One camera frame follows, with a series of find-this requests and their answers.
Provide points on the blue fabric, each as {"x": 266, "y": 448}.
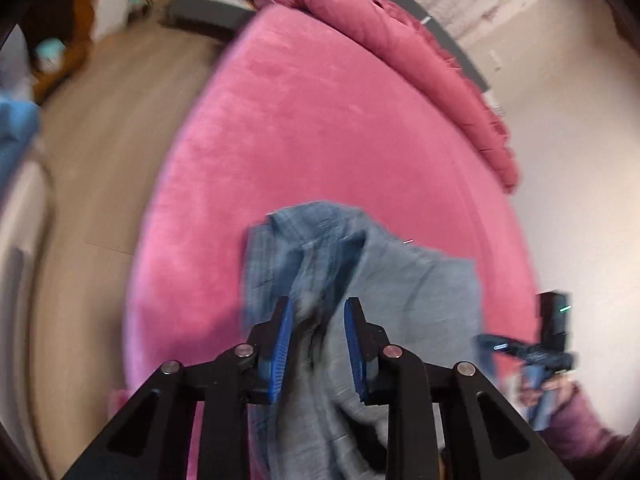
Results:
{"x": 15, "y": 130}

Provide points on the light blue denim pants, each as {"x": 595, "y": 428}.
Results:
{"x": 410, "y": 285}

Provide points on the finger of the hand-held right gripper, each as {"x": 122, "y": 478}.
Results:
{"x": 500, "y": 346}

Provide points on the pink bed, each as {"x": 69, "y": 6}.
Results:
{"x": 300, "y": 135}

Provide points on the grey headboard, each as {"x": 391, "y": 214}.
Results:
{"x": 470, "y": 65}

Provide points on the person's right hand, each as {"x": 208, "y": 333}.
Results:
{"x": 560, "y": 387}

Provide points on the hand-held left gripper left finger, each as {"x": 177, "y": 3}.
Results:
{"x": 281, "y": 350}

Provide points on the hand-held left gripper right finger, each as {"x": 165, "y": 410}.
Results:
{"x": 354, "y": 350}

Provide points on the red duvet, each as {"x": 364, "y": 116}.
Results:
{"x": 400, "y": 35}

